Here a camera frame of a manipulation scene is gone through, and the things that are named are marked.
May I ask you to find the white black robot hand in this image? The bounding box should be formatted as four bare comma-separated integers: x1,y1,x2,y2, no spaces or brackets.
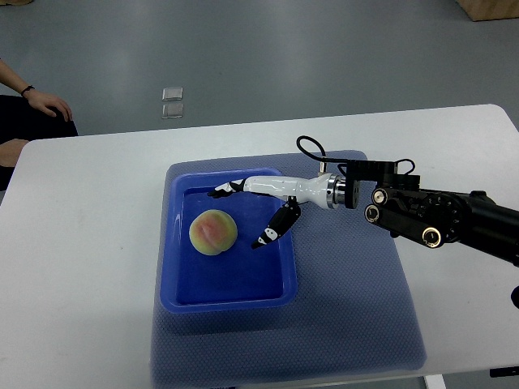
208,173,341,250

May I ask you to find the person's hand with wristband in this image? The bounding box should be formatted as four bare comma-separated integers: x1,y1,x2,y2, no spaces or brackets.
24,89,73,122

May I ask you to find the peach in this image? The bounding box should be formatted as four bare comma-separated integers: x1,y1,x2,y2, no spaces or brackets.
189,209,238,256

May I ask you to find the person's forearm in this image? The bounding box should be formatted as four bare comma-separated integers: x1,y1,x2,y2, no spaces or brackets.
0,60,34,99

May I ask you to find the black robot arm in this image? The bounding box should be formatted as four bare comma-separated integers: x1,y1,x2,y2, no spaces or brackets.
333,160,518,265

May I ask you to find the upper metal floor plate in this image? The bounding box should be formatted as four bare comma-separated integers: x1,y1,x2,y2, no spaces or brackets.
162,87,183,101

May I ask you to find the grey-blue textured mat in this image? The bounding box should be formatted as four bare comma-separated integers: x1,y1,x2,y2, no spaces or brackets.
151,153,427,388

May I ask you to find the white table leg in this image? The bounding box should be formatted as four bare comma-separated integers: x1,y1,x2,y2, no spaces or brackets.
423,374,447,389

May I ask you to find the wooden box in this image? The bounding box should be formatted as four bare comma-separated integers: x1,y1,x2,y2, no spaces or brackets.
457,0,518,21

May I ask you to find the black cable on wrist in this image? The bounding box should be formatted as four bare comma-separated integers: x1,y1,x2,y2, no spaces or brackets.
296,135,416,176

